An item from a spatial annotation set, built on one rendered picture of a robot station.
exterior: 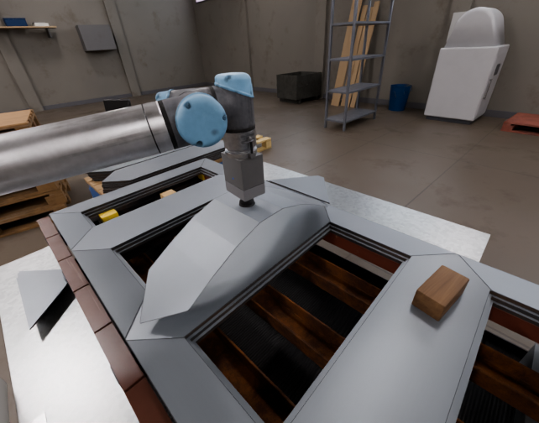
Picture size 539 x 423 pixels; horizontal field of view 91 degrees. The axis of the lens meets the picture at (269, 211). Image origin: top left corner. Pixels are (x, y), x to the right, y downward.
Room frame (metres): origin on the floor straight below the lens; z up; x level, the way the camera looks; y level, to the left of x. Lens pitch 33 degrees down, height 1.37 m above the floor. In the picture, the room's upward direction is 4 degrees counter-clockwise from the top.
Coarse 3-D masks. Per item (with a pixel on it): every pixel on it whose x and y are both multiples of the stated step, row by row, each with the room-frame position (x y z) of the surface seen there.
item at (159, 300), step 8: (152, 280) 0.45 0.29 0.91; (152, 288) 0.43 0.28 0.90; (160, 288) 0.42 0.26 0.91; (144, 296) 0.42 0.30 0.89; (152, 296) 0.41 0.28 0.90; (160, 296) 0.40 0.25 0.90; (168, 296) 0.40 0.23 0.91; (144, 304) 0.40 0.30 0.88; (152, 304) 0.39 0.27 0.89; (160, 304) 0.39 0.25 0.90; (168, 304) 0.38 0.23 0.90; (176, 304) 0.37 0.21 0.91; (152, 312) 0.37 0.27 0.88; (160, 312) 0.37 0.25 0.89; (168, 312) 0.36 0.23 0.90; (176, 312) 0.36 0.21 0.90
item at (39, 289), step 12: (24, 276) 0.70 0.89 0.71; (36, 276) 0.69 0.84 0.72; (48, 276) 0.69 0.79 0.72; (60, 276) 0.68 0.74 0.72; (24, 288) 0.63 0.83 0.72; (36, 288) 0.63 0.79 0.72; (48, 288) 0.63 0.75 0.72; (60, 288) 0.62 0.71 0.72; (24, 300) 0.58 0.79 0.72; (36, 300) 0.57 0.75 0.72; (48, 300) 0.57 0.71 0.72; (36, 312) 0.53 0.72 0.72
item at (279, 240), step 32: (288, 224) 0.73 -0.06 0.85; (320, 224) 0.72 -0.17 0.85; (256, 256) 0.58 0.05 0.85; (288, 256) 0.58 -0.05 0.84; (384, 256) 0.58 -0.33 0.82; (224, 288) 0.47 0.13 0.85; (256, 288) 0.48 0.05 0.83; (384, 288) 0.45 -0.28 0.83; (160, 320) 0.38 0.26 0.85; (192, 320) 0.38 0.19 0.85; (224, 320) 0.39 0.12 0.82; (480, 320) 0.34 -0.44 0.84; (224, 384) 0.24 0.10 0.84; (256, 416) 0.19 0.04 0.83; (288, 416) 0.19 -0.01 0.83; (448, 416) 0.17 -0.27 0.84
